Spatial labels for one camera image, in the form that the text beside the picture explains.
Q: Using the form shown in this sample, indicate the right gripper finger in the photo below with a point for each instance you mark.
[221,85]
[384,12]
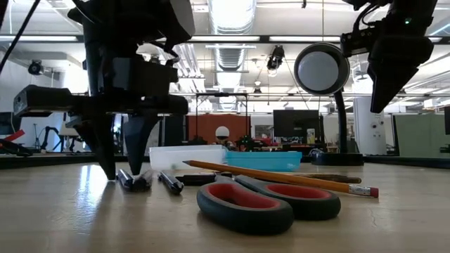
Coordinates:
[383,88]

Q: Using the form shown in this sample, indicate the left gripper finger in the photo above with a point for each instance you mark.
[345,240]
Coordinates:
[102,147]
[138,140]

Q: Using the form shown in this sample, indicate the clear plastic supply box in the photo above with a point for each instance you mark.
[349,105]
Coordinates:
[183,156]

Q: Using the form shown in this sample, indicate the blue plastic box lid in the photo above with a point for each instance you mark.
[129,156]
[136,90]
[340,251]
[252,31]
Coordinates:
[263,161]

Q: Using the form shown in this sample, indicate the yellow pencil with eraser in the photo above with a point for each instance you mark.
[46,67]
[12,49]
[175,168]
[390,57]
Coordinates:
[281,178]

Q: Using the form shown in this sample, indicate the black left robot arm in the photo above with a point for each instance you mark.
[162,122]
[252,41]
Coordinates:
[133,24]

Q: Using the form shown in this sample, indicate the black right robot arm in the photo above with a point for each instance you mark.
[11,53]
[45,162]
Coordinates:
[404,15]

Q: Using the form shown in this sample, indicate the white lampshade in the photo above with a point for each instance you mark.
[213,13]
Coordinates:
[68,130]

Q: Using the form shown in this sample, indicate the white round pillar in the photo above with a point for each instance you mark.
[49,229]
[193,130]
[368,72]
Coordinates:
[370,126]

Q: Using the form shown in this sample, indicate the green partition panel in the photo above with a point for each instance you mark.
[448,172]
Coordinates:
[418,135]

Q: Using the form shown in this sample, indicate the black round-head desk lamp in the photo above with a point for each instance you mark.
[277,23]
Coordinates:
[321,68]

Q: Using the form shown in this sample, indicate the orange partition panel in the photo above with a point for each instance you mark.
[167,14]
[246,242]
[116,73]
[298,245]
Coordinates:
[205,128]

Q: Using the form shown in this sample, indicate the person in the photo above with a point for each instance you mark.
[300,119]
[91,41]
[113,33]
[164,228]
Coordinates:
[222,135]

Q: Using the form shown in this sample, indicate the black monitor screen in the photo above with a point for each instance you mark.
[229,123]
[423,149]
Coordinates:
[295,124]

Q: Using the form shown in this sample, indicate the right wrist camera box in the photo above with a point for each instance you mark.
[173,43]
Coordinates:
[358,43]

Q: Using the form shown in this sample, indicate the black metal frame stand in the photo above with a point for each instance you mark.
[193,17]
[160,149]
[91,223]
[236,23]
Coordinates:
[221,95]

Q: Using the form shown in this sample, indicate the black overhead frame beam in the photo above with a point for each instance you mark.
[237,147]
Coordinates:
[299,38]

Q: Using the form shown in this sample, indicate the black ceiling camera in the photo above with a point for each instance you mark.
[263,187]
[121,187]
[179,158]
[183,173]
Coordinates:
[36,67]
[276,58]

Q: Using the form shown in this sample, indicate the silver ceiling duct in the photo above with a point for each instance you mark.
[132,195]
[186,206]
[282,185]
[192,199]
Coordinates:
[230,21]

